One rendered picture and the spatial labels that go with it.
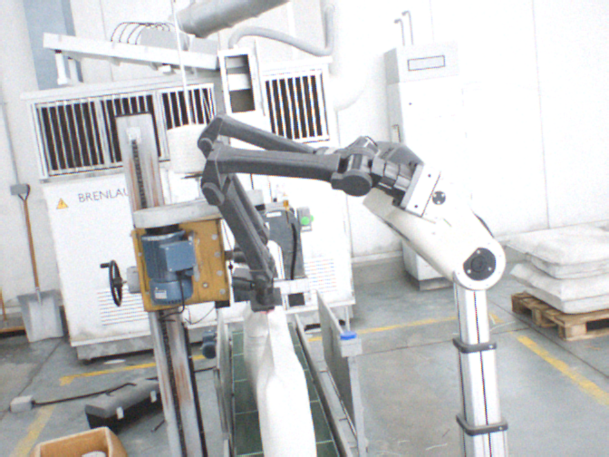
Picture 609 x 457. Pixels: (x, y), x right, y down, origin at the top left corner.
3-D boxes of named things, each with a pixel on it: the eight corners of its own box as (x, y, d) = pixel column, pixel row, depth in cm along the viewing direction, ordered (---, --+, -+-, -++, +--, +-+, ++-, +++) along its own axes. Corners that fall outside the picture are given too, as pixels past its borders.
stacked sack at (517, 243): (615, 248, 497) (614, 228, 495) (525, 260, 494) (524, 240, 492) (587, 238, 539) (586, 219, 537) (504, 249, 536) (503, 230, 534)
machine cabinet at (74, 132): (362, 325, 554) (331, 55, 522) (70, 370, 534) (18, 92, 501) (339, 291, 668) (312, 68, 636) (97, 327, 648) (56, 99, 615)
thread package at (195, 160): (220, 171, 238) (213, 121, 235) (170, 178, 237) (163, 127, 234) (220, 169, 254) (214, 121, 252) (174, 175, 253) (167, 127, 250)
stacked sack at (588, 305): (623, 308, 470) (623, 290, 468) (562, 318, 466) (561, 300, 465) (575, 286, 536) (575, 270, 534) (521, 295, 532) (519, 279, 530)
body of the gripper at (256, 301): (248, 294, 224) (246, 281, 218) (280, 289, 225) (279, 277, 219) (251, 311, 220) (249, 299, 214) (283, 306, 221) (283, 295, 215)
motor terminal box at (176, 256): (198, 273, 239) (193, 240, 237) (170, 280, 234) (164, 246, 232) (189, 270, 246) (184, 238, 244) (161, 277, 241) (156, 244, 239)
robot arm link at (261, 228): (209, 136, 221) (214, 126, 231) (194, 143, 222) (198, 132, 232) (270, 247, 237) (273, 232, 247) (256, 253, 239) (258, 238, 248)
